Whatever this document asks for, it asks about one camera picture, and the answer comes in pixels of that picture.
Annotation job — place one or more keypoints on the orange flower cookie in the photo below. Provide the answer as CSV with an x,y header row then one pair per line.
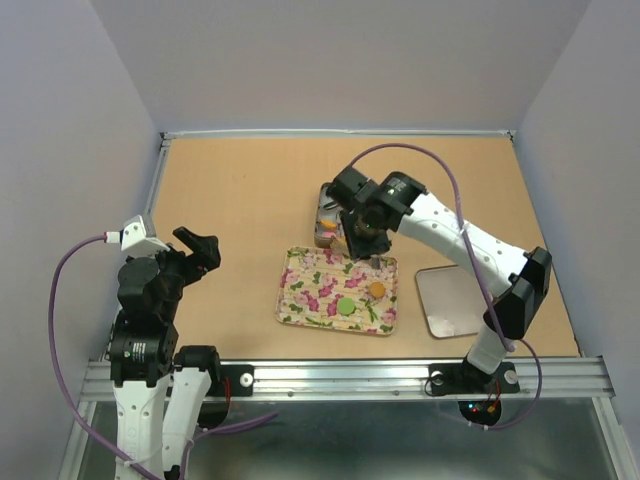
x,y
339,246
377,290

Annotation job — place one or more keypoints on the brown cookie tin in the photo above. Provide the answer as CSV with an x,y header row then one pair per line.
x,y
328,209

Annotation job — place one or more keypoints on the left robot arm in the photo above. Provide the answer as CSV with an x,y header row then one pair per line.
x,y
158,386

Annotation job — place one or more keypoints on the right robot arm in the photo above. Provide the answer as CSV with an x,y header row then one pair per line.
x,y
515,282

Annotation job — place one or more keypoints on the floral serving tray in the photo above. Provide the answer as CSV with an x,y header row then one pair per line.
x,y
314,279

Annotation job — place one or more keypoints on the brown tin lid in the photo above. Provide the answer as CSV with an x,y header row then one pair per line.
x,y
451,301

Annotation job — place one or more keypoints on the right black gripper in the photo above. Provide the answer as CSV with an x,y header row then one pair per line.
x,y
358,249

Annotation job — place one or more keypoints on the aluminium front rail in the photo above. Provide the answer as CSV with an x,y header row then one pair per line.
x,y
407,379

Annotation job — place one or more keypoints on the green sandwich cookie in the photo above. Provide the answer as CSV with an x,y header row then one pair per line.
x,y
345,306

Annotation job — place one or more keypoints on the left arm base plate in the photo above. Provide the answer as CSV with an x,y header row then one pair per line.
x,y
220,382

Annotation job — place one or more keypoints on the metal tongs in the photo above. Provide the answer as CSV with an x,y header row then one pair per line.
x,y
373,262

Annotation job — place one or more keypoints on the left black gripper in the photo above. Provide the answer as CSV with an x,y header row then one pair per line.
x,y
205,255

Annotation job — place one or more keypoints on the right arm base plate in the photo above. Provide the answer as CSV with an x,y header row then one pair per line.
x,y
461,378

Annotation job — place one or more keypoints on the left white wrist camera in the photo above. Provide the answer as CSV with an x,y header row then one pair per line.
x,y
137,238

